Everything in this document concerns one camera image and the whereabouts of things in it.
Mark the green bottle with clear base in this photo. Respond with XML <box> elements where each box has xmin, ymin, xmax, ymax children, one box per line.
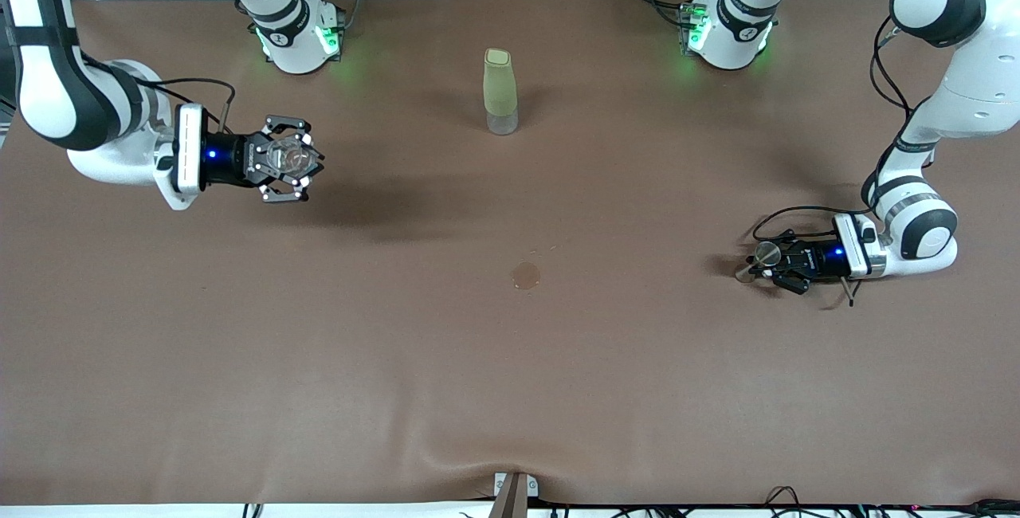
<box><xmin>483</xmin><ymin>48</ymin><xmax>520</xmax><ymax>136</ymax></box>

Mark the brown stand post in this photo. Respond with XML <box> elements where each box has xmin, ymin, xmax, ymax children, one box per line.
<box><xmin>488</xmin><ymin>473</ymin><xmax>529</xmax><ymax>518</ymax></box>

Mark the brown table mat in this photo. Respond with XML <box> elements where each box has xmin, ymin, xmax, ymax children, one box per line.
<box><xmin>0</xmin><ymin>0</ymin><xmax>1020</xmax><ymax>507</ymax></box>

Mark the metal table edge bracket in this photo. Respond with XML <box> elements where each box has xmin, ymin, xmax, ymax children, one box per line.
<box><xmin>494</xmin><ymin>472</ymin><xmax>539</xmax><ymax>499</ymax></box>

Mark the clear glass cup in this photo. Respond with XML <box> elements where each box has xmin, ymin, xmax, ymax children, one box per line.
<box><xmin>267</xmin><ymin>138</ymin><xmax>314</xmax><ymax>181</ymax></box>

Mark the black cable bundle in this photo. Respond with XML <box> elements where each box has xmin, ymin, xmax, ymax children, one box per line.
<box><xmin>526</xmin><ymin>486</ymin><xmax>1020</xmax><ymax>518</ymax></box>

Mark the steel jigger measuring cup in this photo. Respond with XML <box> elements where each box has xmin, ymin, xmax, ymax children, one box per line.
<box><xmin>735</xmin><ymin>241</ymin><xmax>783</xmax><ymax>284</ymax></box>

